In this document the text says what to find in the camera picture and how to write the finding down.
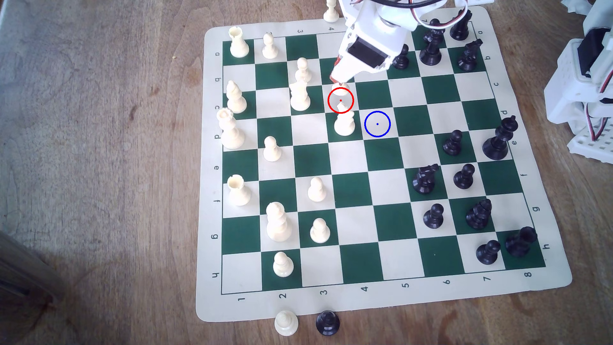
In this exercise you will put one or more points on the white chess bishop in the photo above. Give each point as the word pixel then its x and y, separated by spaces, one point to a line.
pixel 236 99
pixel 345 123

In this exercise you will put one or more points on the green and cream chess mat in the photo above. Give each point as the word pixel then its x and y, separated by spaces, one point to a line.
pixel 364 191

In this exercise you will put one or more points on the black chess king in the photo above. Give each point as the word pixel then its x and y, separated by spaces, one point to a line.
pixel 497 143

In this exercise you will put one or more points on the white chess queen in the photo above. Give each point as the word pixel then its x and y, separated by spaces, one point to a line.
pixel 231 132

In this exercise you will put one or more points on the black chess knight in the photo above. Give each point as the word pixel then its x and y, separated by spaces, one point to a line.
pixel 424 181
pixel 468 58

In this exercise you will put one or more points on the white chess king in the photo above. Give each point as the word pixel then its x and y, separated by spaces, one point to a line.
pixel 278 225

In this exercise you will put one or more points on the black chess rook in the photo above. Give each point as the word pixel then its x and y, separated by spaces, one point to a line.
pixel 460 29
pixel 520 243

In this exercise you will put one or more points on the white chess knight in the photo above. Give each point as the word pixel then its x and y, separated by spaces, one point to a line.
pixel 300 98

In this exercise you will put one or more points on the dark grey furniture leg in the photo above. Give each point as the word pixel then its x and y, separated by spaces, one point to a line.
pixel 24 273

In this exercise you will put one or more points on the white chess pawn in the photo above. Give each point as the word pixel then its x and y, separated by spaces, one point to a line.
pixel 283 266
pixel 272 151
pixel 302 67
pixel 320 232
pixel 270 48
pixel 286 324
pixel 316 190
pixel 330 13

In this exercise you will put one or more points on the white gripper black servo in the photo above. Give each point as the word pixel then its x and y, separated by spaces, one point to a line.
pixel 367 55

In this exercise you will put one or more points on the white idle robot arm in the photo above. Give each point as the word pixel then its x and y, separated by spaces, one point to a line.
pixel 567 91

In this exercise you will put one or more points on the black chess bishop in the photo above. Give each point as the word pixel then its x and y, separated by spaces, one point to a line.
pixel 478 216
pixel 430 53

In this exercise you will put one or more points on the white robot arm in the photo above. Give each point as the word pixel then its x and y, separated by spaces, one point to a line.
pixel 383 7

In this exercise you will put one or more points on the white chess rook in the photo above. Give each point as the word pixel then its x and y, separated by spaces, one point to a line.
pixel 238 44
pixel 238 192

